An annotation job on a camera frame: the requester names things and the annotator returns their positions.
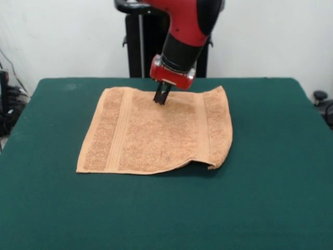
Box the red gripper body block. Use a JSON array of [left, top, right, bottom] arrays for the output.
[[149, 54, 197, 91]]

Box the grey cable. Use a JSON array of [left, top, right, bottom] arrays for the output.
[[0, 47, 30, 95]]

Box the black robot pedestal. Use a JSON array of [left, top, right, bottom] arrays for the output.
[[113, 0, 215, 79]]

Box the tan terry towel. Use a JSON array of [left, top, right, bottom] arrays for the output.
[[75, 85, 234, 176]]

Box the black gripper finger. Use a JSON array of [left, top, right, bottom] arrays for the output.
[[161, 84, 173, 106], [152, 81, 164, 105]]

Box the dark green table cloth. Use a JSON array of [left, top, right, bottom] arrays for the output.
[[0, 77, 333, 250]]

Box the black office chair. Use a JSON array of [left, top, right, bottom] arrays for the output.
[[313, 90, 333, 131]]

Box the black electronics box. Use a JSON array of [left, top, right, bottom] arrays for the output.
[[0, 69, 30, 138]]

